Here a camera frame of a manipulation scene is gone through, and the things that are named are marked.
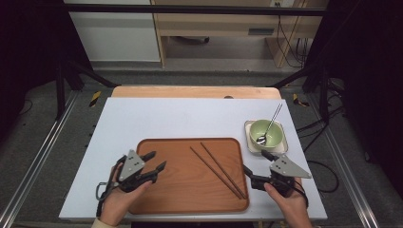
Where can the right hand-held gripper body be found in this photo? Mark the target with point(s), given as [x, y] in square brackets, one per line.
[286, 169]

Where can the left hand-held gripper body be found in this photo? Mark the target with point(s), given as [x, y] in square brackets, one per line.
[131, 167]

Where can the green bowl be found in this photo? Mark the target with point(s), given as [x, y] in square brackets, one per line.
[275, 133]

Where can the dark wooden chopstick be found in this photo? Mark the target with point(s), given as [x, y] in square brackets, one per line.
[215, 172]
[223, 170]

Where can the wooden tray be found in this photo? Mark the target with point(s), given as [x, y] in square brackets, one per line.
[183, 183]

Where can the metal spoon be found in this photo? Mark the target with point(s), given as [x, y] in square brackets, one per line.
[272, 122]

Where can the white square dish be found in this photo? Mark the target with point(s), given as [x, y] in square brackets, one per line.
[248, 126]

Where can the person's left hand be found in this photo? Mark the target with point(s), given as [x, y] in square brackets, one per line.
[120, 202]

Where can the person's right hand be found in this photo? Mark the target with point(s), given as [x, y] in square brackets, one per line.
[293, 205]

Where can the yellow black tape marker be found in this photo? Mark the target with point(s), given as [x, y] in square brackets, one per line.
[297, 99]
[95, 98]

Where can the wooden table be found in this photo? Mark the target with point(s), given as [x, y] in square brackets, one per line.
[190, 92]

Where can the black metal stand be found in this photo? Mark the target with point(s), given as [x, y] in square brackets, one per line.
[60, 88]
[323, 91]

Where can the white cabinet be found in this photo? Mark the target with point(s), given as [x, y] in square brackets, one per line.
[117, 38]

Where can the black curtain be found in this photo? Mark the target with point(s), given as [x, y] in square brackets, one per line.
[31, 38]
[370, 63]

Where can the light wooden desk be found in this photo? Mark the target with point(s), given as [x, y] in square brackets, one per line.
[221, 23]

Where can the black crossbar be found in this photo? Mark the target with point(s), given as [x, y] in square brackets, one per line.
[190, 9]

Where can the white power strip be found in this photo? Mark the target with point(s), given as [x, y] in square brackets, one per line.
[282, 3]

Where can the metal floor rail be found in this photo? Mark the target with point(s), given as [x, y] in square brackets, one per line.
[38, 158]
[345, 164]

